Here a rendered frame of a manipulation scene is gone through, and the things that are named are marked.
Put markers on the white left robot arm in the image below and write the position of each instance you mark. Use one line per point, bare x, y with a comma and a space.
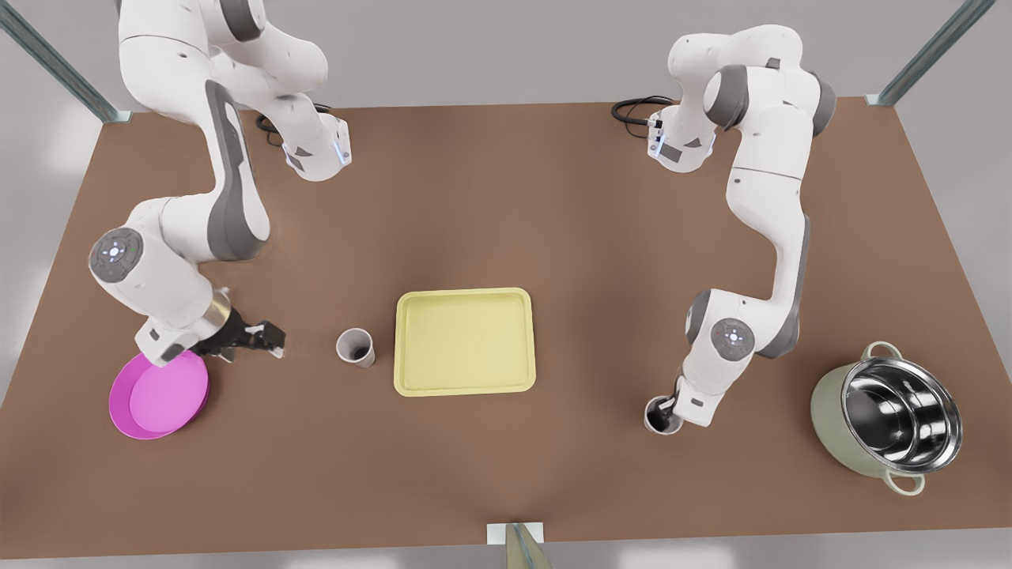
771, 158

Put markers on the white IKEA cup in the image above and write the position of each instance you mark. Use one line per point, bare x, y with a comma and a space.
355, 348
653, 423

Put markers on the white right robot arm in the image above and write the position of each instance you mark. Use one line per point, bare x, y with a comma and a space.
174, 221

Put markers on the pink round plate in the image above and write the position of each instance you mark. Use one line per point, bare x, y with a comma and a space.
158, 399

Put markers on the silver frame post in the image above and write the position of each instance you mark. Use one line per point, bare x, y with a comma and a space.
929, 51
518, 547
55, 63

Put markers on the pale green steel pot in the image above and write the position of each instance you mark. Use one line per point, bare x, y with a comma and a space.
889, 419

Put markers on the yellow rectangular tray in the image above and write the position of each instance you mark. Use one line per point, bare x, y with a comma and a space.
465, 341

